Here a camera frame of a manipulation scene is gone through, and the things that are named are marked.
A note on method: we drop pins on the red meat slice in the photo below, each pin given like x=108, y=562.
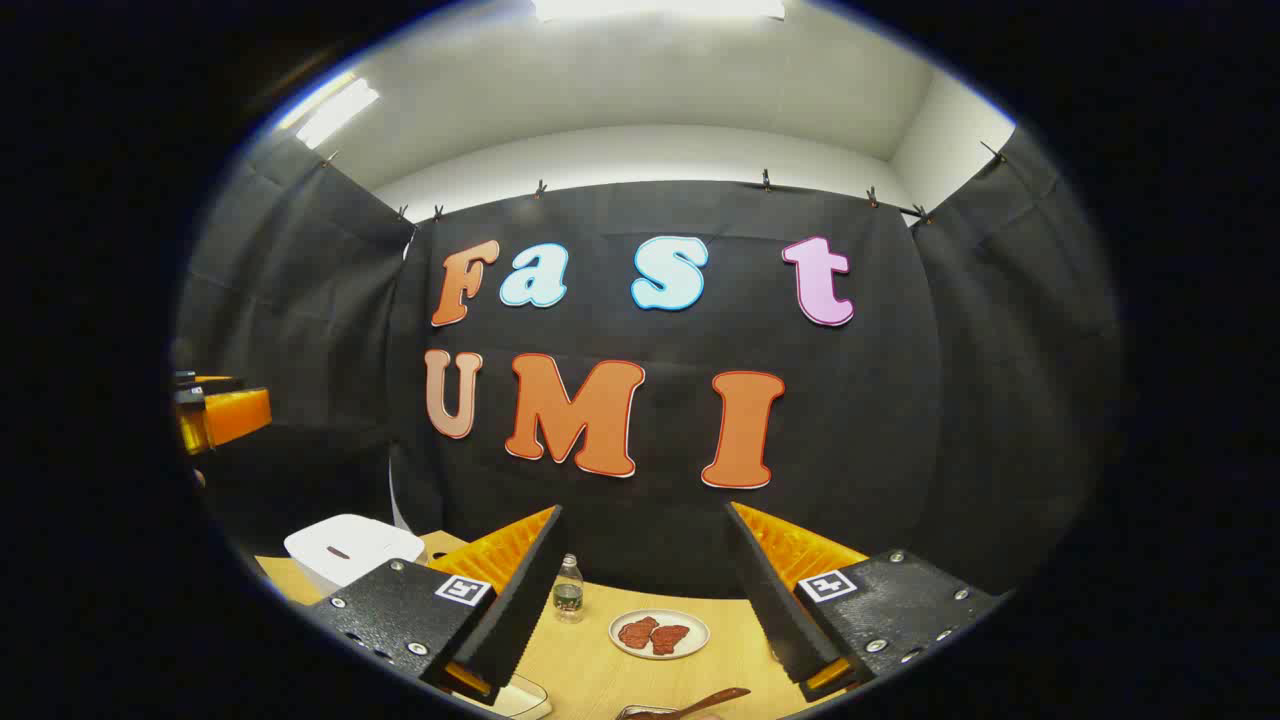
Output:
x=637, y=632
x=670, y=638

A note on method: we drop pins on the brown wooden spoon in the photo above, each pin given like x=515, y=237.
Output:
x=715, y=697

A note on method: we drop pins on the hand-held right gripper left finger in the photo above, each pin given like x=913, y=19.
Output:
x=520, y=610

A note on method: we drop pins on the clear plastic rice container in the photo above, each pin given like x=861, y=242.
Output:
x=528, y=700

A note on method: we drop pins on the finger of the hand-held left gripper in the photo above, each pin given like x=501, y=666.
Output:
x=235, y=415
x=205, y=384

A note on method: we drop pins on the white round plate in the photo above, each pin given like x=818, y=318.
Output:
x=660, y=617

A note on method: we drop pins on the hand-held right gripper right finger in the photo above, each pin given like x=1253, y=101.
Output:
x=775, y=610

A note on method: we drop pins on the ceiling light panel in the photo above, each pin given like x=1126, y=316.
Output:
x=335, y=110

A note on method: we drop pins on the clear plastic water bottle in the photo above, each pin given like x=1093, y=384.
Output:
x=568, y=595

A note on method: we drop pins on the white rice cooker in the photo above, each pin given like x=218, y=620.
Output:
x=345, y=545

